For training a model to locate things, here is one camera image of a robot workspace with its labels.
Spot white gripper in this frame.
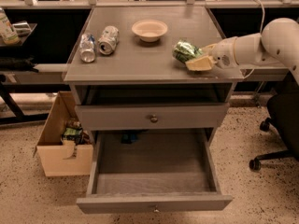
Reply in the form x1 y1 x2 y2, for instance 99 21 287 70
185 36 237 71

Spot crushed green can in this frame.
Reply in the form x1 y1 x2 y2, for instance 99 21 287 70
172 40 203 63

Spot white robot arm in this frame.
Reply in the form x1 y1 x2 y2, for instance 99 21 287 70
185 18 299 83

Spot closed grey top drawer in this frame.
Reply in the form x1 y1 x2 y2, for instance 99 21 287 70
75 104 228 131

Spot grey drawer cabinet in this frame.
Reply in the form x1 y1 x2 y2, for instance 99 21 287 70
64 6 242 140

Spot brass top drawer knob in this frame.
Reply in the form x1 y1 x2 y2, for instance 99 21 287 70
150 115 158 123

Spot white green soda can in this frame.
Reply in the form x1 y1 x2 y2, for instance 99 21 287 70
98 25 119 55

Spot silver blue soda can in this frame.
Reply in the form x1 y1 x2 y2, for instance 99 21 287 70
79 33 96 63

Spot open grey middle drawer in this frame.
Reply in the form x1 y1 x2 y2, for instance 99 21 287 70
77 129 233 214

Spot black office chair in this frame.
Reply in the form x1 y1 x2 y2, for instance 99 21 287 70
249 72 299 172

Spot snack packets in box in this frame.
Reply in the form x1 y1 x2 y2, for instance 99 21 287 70
61 119 90 145

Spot cardboard box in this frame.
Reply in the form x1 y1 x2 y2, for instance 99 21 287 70
36 91 93 176

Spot silver foil packet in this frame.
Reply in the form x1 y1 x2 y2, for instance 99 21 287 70
12 21 32 36

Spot green label bottle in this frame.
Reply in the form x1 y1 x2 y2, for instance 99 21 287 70
0 7 20 45

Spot white cable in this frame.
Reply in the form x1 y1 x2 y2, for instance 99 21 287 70
243 0 266 79

